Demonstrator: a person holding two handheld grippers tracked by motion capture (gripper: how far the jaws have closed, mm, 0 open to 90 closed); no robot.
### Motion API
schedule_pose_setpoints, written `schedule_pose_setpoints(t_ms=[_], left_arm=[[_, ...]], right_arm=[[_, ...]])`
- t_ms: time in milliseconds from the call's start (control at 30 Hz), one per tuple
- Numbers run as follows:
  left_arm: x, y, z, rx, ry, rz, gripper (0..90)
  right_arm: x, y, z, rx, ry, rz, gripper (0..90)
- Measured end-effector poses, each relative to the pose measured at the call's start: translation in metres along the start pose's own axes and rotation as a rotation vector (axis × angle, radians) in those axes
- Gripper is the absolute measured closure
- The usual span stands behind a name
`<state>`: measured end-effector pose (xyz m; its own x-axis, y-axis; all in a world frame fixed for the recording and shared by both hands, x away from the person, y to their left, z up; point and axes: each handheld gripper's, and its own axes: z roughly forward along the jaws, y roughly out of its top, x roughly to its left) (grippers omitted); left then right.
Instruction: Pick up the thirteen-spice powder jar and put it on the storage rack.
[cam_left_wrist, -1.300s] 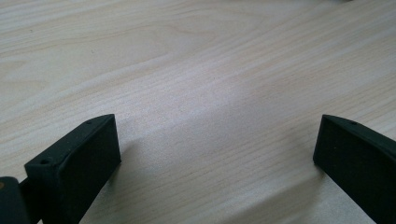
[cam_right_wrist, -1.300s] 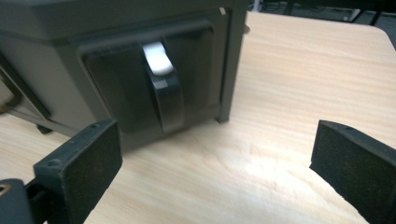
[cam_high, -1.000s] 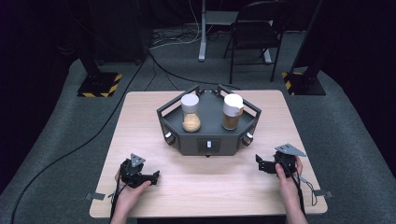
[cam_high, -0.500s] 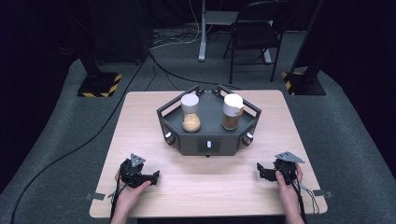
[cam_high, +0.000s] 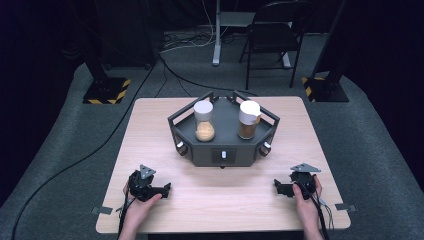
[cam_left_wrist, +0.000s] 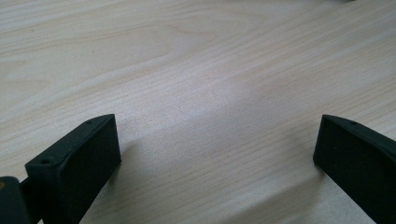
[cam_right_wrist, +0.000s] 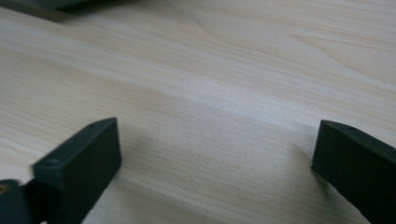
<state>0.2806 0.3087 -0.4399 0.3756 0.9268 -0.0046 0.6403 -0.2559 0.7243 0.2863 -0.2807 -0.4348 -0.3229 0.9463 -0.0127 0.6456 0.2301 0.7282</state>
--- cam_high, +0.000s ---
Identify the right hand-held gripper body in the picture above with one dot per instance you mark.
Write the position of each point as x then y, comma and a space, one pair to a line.
304, 181

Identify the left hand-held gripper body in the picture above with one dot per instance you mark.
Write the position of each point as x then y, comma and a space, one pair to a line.
141, 186

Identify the person's left hand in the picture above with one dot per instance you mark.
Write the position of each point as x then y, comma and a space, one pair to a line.
138, 208

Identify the person's right hand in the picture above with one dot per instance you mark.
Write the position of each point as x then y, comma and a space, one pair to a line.
305, 205

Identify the grey tape strip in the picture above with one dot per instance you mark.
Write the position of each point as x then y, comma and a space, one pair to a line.
345, 207
101, 210

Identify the small white knob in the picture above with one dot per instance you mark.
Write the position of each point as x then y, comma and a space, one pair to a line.
223, 154

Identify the white-lidded jar of brown spice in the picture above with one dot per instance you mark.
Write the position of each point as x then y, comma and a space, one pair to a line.
248, 123

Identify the white-lidded jar of orange powder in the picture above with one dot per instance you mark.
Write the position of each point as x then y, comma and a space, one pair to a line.
204, 125

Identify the dark grey hexagonal rack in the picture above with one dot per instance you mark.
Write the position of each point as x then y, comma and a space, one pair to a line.
225, 133

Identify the black stand with striped base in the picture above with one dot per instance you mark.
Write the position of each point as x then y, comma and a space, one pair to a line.
106, 90
328, 90

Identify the black folding chair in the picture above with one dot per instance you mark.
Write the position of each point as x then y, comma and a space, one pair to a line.
271, 36

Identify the white metal desk frame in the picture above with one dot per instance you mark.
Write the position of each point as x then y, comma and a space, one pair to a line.
217, 33

